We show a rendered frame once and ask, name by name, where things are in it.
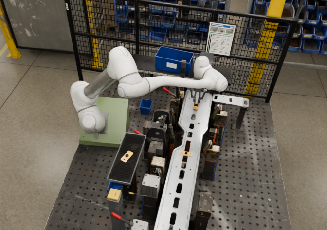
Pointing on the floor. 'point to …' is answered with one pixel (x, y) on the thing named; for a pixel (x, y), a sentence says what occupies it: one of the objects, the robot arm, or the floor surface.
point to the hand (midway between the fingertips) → (196, 102)
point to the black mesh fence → (174, 36)
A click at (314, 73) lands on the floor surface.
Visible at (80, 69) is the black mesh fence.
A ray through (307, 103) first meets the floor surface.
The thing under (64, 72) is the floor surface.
